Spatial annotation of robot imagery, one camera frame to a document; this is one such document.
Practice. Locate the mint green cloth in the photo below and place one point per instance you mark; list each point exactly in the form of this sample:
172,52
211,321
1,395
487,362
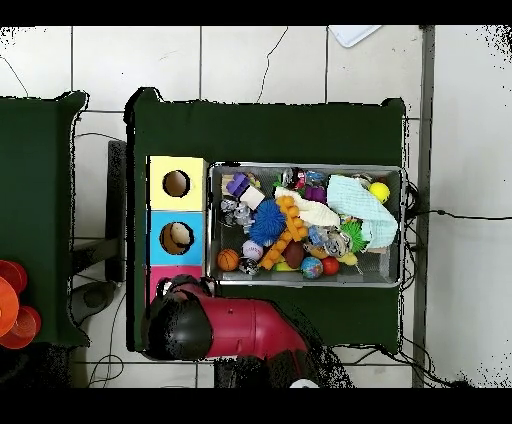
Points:
356,202

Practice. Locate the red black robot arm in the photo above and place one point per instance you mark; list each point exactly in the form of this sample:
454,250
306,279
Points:
240,324

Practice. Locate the silver mesh bin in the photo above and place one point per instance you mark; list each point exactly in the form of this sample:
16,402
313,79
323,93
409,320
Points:
230,238

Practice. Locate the wooden box with three holes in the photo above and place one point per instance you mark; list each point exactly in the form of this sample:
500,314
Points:
194,188

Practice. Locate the blue spiky ball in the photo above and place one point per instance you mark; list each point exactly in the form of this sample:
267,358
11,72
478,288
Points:
267,222

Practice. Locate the wooden cube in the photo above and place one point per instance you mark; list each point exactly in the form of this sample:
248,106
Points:
252,197

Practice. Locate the white baseball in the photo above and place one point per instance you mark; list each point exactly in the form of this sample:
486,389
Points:
252,250

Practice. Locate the red black soda can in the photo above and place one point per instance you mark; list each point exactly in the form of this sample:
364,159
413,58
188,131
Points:
293,178

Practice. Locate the orange basketball toy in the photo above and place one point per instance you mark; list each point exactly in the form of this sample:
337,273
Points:
228,260

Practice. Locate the purple rubber toy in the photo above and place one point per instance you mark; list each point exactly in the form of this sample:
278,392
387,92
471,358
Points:
315,193

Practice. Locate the cream knitted cloth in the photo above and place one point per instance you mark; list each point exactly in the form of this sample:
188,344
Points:
320,214

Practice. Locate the dark green table cloth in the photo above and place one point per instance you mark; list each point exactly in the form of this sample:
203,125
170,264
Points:
260,136

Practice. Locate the yellow ball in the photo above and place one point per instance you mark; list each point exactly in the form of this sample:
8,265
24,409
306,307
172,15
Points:
379,192

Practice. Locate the white tray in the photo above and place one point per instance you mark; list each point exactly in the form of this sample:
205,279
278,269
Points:
352,34

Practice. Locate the green covered side table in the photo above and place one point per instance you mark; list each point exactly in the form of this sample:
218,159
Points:
36,180

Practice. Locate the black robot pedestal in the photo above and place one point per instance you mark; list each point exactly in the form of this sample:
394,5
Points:
236,376

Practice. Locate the grey metal rail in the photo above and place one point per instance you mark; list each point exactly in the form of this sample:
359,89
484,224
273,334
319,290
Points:
426,80

